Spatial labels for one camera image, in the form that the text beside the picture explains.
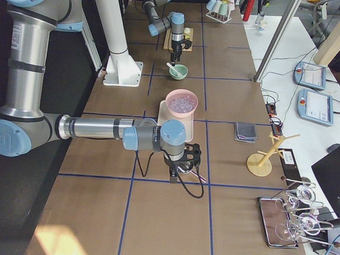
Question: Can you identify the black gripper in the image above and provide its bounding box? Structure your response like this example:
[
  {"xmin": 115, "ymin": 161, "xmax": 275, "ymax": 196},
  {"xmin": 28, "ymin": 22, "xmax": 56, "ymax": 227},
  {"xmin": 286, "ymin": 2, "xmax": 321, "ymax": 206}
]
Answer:
[
  {"xmin": 171, "ymin": 35, "xmax": 192, "ymax": 66},
  {"xmin": 163, "ymin": 143, "xmax": 201, "ymax": 170}
]

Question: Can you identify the white plastic spoon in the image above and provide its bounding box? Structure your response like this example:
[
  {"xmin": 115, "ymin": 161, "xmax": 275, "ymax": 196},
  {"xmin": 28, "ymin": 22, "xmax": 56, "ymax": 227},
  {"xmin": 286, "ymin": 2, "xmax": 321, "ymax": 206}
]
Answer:
[{"xmin": 166, "ymin": 62, "xmax": 181, "ymax": 77}]

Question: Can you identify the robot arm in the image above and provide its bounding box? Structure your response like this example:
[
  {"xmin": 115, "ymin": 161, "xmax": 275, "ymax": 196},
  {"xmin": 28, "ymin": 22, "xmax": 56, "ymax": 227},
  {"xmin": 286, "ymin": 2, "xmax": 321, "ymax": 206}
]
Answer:
[
  {"xmin": 1, "ymin": 1, "xmax": 201, "ymax": 173},
  {"xmin": 142, "ymin": 1, "xmax": 192, "ymax": 66}
]

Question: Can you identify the mint green bowl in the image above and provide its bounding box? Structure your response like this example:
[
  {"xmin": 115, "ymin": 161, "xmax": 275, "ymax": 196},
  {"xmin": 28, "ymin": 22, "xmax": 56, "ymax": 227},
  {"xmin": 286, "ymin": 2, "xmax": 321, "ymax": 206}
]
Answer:
[{"xmin": 169, "ymin": 64, "xmax": 188, "ymax": 80}]

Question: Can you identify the stainless steel ice scoop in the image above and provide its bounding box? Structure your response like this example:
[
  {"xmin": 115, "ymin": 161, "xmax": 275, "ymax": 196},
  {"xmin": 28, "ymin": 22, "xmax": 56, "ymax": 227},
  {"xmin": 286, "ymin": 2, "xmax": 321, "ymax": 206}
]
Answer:
[{"xmin": 177, "ymin": 162, "xmax": 207, "ymax": 183}]

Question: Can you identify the pink bowl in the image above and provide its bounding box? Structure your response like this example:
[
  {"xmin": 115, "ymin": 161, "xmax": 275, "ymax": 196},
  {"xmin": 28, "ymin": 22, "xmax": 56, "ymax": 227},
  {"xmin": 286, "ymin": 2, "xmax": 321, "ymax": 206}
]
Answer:
[{"xmin": 165, "ymin": 89, "xmax": 198, "ymax": 118}]

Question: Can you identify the pile of clear ice cubes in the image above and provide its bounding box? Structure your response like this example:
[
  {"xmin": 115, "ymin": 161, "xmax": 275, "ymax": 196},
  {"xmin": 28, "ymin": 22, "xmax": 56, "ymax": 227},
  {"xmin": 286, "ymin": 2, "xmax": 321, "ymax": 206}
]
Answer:
[{"xmin": 168, "ymin": 96, "xmax": 196, "ymax": 113}]

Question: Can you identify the bamboo cutting board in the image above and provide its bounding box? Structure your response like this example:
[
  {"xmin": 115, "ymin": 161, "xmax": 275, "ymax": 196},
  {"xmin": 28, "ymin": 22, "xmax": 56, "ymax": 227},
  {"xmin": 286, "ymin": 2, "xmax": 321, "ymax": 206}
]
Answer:
[{"xmin": 163, "ymin": 28, "xmax": 193, "ymax": 50}]

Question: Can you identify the cream rectangular tray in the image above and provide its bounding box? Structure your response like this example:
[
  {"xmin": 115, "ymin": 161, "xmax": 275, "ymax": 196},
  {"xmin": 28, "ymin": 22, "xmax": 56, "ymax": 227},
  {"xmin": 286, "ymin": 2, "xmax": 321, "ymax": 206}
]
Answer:
[{"xmin": 157, "ymin": 100, "xmax": 194, "ymax": 142}]

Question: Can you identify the folded grey cloth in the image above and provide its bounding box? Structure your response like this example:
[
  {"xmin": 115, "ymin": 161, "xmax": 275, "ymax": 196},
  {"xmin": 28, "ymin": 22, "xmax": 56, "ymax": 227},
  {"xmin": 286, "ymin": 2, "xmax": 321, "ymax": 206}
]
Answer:
[{"xmin": 234, "ymin": 122, "xmax": 257, "ymax": 143}]

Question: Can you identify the wooden mug tree stand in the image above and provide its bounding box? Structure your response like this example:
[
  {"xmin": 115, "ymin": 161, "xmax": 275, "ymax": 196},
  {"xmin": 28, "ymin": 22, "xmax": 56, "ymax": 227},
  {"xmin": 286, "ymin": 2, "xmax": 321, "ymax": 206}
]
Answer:
[{"xmin": 246, "ymin": 132, "xmax": 300, "ymax": 177}]

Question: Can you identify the red bottle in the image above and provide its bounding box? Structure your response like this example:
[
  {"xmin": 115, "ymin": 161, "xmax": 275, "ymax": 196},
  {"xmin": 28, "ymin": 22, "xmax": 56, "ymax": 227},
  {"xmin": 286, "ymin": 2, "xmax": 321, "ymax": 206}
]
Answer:
[{"xmin": 242, "ymin": 0, "xmax": 255, "ymax": 22}]

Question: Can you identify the clear water bottle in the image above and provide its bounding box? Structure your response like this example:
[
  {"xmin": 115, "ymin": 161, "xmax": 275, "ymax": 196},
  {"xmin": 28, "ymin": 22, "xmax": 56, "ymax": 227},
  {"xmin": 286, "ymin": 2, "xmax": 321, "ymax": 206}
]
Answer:
[{"xmin": 255, "ymin": 11, "xmax": 265, "ymax": 24}]

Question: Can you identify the metal tray with glasses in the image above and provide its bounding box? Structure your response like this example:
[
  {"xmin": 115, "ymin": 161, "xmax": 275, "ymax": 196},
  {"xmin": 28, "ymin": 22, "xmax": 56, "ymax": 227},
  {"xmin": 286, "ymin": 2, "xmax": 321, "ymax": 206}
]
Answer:
[{"xmin": 257, "ymin": 176, "xmax": 335, "ymax": 249}]

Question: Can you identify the near teach pendant tablet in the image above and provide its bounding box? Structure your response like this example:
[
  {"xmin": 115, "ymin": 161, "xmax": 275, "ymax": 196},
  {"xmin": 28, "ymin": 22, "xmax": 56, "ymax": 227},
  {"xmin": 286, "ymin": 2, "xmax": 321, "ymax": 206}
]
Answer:
[{"xmin": 297, "ymin": 89, "xmax": 334, "ymax": 126}]

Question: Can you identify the teach pendant tablet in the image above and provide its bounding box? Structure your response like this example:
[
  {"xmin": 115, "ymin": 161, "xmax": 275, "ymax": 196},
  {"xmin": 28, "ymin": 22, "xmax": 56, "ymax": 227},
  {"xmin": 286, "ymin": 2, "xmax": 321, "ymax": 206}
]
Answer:
[
  {"xmin": 294, "ymin": 61, "xmax": 326, "ymax": 90},
  {"xmin": 297, "ymin": 89, "xmax": 334, "ymax": 126}
]

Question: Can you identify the far teach pendant tablet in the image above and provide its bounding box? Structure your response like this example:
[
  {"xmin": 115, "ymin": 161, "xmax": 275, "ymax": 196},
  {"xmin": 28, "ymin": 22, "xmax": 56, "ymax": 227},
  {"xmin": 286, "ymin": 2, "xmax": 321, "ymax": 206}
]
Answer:
[{"xmin": 294, "ymin": 61, "xmax": 326, "ymax": 90}]

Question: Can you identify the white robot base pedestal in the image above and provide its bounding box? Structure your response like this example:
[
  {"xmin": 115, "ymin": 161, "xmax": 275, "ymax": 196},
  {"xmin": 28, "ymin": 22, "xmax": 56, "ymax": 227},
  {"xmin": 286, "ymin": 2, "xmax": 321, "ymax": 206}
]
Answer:
[{"xmin": 96, "ymin": 0, "xmax": 143, "ymax": 87}]

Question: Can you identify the cup rack with wooden handle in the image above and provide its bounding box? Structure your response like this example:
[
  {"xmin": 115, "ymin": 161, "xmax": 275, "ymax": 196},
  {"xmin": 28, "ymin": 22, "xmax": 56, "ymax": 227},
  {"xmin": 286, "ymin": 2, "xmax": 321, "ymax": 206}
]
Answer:
[{"xmin": 206, "ymin": 0, "xmax": 235, "ymax": 24}]

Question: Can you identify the aluminium frame post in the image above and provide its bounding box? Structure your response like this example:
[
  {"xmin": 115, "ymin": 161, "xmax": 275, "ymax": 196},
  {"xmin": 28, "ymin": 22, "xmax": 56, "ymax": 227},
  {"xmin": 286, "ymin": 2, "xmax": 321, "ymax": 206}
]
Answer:
[{"xmin": 254, "ymin": 0, "xmax": 301, "ymax": 82}]

